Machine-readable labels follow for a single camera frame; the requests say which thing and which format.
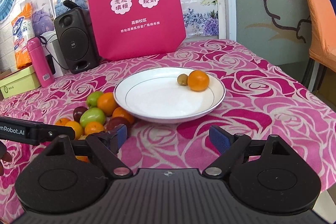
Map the small orange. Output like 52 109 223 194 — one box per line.
84 121 105 135
55 117 71 126

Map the dark red plum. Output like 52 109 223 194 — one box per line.
73 106 88 123
106 117 131 131

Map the large front orange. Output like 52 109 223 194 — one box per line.
187 70 210 92

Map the small brownish green fruit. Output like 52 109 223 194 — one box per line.
177 74 188 86

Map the yellow orange mandarin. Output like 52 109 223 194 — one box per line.
65 121 84 140

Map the light green cardboard box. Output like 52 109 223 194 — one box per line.
1 65 41 98

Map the pink thermos bottle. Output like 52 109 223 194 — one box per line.
27 37 55 88

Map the green apple near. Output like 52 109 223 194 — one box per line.
79 107 106 128

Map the green apple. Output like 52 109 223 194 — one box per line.
79 107 106 128
86 91 104 108

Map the orange under plate edge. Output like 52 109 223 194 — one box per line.
112 107 135 124

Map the green apple far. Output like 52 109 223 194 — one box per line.
86 91 104 108

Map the orange beside far apple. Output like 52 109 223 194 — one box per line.
97 92 118 117

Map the white box behind bottle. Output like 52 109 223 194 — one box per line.
41 31 68 79

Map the orange white snack bag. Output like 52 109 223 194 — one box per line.
11 3 35 70

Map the black speaker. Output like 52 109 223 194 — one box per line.
54 0 101 74

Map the white ceramic plate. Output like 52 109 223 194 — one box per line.
114 67 226 124

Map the orange chair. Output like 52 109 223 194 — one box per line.
307 0 335 71

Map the magenta tote bag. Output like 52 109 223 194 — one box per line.
88 0 186 61

